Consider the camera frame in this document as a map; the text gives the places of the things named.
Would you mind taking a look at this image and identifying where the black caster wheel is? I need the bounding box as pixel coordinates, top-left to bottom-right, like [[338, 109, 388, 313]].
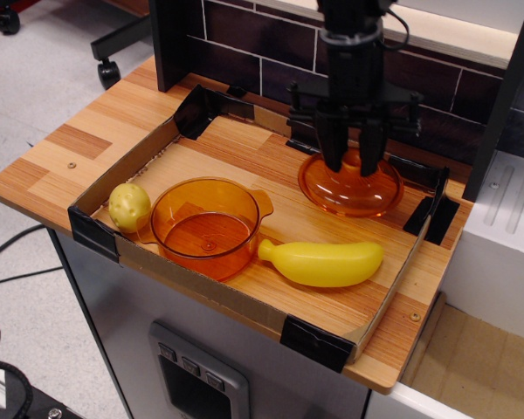
[[0, 7, 21, 35]]

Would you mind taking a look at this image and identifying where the grey toy oven cabinet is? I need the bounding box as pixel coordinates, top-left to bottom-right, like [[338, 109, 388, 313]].
[[51, 232, 370, 418]]

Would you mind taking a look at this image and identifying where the black equipment with cables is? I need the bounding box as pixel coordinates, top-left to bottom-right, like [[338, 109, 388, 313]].
[[0, 182, 88, 419]]

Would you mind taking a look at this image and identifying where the black floor cable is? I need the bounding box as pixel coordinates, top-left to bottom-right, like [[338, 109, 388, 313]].
[[0, 223, 66, 289]]

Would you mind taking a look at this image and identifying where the oven control panel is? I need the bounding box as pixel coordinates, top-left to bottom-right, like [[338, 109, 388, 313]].
[[149, 322, 251, 419]]

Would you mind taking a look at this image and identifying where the orange transparent pot lid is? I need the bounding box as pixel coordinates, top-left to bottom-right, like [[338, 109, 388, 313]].
[[298, 148, 403, 217]]

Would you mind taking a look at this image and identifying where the pale yellow toy potato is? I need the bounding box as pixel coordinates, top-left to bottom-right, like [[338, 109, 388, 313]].
[[108, 183, 151, 233]]

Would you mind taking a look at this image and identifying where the black right shelf post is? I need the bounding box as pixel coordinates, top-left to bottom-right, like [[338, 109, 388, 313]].
[[462, 21, 524, 203]]

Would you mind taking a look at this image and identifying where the black left shelf post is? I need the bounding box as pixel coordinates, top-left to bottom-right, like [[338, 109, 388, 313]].
[[148, 0, 203, 92]]

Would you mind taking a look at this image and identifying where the white toy sink unit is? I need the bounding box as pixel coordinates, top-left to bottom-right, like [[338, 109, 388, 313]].
[[366, 152, 524, 418]]

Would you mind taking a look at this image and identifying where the black shelf post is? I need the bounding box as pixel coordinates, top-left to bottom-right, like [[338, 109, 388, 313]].
[[462, 21, 524, 203], [148, 0, 203, 92]]

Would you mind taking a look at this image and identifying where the orange transparent pot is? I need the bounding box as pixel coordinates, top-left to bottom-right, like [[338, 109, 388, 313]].
[[136, 177, 273, 282]]

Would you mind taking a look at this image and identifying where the cardboard fence with black tape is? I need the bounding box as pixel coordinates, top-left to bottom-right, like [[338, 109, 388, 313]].
[[68, 85, 469, 388]]

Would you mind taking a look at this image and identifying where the yellow plastic banana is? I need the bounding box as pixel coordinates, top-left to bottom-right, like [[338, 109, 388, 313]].
[[258, 239, 384, 288]]

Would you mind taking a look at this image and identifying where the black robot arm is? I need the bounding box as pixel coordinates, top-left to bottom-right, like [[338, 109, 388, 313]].
[[289, 1, 424, 176]]

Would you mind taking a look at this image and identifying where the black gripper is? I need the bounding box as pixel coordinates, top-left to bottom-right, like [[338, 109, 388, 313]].
[[288, 32, 423, 177]]

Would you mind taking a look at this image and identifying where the black office chair base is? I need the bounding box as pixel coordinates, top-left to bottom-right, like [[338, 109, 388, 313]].
[[91, 16, 151, 90]]

